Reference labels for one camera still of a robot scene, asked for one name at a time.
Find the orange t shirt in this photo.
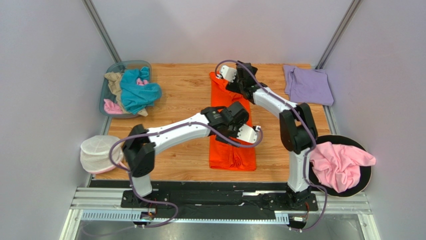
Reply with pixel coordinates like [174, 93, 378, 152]
[209, 71, 257, 171]

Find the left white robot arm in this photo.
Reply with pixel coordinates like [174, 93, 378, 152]
[121, 102, 259, 202]

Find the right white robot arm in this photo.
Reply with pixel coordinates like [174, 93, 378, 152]
[218, 61, 318, 209]

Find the folded lavender t shirt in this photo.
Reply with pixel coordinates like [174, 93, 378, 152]
[283, 64, 334, 106]

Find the teal t shirt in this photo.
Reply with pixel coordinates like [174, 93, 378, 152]
[119, 66, 163, 115]

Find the pink t shirt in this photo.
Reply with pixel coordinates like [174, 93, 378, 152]
[309, 141, 377, 194]

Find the pink garment in basket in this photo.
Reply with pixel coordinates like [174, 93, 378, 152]
[103, 77, 150, 115]

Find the beige t shirt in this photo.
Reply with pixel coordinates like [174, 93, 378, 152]
[103, 71, 149, 117]

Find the white mesh bag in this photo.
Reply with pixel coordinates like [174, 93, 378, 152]
[80, 135, 127, 175]

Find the round black tray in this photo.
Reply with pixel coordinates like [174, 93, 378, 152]
[309, 135, 372, 198]

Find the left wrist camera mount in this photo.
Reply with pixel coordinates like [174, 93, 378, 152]
[236, 124, 263, 144]

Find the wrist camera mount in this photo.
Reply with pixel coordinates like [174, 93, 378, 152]
[236, 124, 263, 144]
[219, 65, 237, 83]

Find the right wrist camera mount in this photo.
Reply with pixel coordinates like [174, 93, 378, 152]
[219, 65, 237, 83]

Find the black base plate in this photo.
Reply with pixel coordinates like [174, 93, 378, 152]
[89, 180, 319, 220]

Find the aluminium frame rail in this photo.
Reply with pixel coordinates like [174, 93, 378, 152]
[70, 187, 381, 240]

